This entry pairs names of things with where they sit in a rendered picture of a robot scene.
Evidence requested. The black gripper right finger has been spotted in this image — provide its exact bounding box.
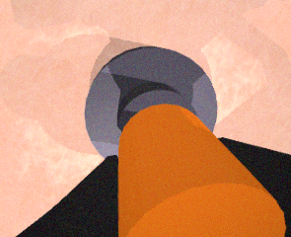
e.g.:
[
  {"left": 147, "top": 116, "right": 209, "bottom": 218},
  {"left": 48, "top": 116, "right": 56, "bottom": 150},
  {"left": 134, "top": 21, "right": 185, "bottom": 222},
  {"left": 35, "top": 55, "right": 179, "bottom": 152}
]
[{"left": 219, "top": 137, "right": 291, "bottom": 237}]

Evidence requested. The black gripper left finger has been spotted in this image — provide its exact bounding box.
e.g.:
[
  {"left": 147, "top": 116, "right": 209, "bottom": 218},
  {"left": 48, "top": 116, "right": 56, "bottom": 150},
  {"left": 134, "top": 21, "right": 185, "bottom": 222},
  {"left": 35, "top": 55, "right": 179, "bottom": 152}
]
[{"left": 15, "top": 155, "right": 118, "bottom": 237}]

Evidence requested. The orange knob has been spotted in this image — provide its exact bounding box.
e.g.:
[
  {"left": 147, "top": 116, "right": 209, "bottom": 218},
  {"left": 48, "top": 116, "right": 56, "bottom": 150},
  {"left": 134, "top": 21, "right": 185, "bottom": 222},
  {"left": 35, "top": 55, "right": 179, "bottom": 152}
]
[{"left": 118, "top": 104, "right": 286, "bottom": 237}]

